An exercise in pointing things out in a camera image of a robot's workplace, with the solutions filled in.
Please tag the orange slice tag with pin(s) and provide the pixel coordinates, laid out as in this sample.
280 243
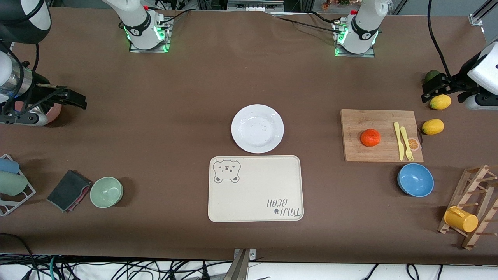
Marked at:
414 144

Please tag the white round plate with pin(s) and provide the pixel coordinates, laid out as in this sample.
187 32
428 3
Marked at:
257 128

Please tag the blue bowl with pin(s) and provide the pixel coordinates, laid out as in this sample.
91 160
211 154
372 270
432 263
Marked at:
415 179

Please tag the pale green cup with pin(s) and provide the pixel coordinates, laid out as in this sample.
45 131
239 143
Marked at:
11 183

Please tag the metal table edge bracket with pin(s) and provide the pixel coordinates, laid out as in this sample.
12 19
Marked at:
253 254

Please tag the yellow mug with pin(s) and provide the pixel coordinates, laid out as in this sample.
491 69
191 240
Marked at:
461 219

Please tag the orange mandarin fruit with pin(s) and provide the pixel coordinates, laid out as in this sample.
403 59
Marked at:
370 137

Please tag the aluminium profile rail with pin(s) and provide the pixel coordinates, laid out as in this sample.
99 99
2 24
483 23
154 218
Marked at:
476 19

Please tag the yellow lemon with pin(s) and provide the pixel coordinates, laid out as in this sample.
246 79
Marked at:
441 102
433 126

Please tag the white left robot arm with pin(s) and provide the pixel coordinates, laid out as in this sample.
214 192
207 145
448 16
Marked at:
362 27

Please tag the yellow plastic knife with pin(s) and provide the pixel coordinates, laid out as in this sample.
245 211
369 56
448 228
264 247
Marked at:
399 144

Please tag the grey metal frame box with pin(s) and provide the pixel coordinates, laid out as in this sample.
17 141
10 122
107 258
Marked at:
255 4

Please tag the pink cloth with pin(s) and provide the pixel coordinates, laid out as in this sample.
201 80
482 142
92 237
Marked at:
83 194

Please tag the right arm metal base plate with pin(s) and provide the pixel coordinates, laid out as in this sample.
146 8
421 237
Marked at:
165 44

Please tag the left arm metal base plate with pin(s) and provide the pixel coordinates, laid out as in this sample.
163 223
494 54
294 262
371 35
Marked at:
369 54

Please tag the dark green avocado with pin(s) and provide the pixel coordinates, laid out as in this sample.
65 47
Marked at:
431 75

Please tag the light blue cup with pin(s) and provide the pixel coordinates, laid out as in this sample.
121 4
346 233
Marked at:
7 166

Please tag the pale green bowl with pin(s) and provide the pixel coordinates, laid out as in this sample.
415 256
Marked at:
106 191

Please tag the wooden mug rack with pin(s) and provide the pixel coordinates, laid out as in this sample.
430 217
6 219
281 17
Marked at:
476 182

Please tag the yellow plastic fork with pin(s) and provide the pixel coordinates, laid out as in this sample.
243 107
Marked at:
406 142

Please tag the beige bear print tray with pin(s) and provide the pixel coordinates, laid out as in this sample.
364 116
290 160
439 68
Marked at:
253 194

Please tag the wooden cutting board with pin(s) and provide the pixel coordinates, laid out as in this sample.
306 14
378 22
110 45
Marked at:
358 149

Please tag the dark grey cloth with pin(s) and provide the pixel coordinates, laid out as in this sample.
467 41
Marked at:
68 188

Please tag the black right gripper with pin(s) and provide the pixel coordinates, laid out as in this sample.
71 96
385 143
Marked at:
39 91

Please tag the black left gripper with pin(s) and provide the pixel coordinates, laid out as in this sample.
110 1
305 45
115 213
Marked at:
458 82

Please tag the grey metal bar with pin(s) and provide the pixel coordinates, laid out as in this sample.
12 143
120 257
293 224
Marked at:
238 268

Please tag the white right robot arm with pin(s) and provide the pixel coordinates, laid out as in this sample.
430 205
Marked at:
136 23

